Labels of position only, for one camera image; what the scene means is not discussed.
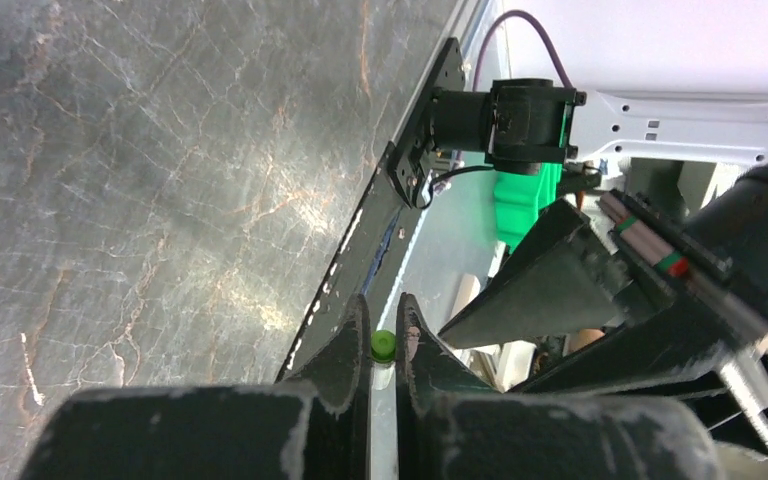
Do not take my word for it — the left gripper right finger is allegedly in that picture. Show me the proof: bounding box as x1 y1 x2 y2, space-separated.
396 293 726 479

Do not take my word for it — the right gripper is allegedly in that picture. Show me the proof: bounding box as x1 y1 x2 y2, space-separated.
439 191 768 456

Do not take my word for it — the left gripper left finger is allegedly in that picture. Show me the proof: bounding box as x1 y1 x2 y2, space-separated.
21 295 372 479

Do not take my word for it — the green pen cap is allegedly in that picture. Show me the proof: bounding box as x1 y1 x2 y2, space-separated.
370 330 397 364

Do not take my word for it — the red white marker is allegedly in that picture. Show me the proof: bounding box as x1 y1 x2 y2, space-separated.
597 193 689 278

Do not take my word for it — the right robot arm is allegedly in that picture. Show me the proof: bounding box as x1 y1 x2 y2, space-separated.
439 162 768 457

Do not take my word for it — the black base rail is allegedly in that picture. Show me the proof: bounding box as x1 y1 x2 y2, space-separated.
276 37 465 380

